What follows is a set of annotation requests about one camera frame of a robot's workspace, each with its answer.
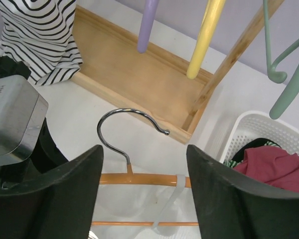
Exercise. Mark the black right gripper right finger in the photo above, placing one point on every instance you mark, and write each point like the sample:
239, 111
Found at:
230, 205

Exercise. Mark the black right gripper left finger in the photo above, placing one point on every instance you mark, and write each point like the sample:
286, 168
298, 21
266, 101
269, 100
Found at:
58, 204

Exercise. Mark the orange plastic hanger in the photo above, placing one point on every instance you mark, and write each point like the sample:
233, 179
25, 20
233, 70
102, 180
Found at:
139, 179

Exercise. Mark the black white striped tank top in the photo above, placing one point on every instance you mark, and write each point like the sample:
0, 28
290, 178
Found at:
39, 32

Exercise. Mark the purple plastic hanger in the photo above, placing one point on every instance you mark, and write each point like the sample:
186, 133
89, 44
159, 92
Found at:
146, 25

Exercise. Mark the yellow plastic hanger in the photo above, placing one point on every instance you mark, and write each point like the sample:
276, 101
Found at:
211, 17

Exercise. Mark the green white striped garment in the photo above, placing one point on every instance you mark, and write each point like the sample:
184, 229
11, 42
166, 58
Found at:
232, 164

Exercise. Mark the black garment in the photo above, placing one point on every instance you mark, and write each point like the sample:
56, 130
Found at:
258, 142

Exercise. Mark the red garment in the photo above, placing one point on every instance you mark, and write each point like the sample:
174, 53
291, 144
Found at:
271, 165

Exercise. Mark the white perforated laundry basket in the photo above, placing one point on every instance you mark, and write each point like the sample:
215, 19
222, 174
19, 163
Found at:
255, 124

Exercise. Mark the wooden clothes rack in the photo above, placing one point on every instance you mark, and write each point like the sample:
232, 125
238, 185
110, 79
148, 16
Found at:
172, 90

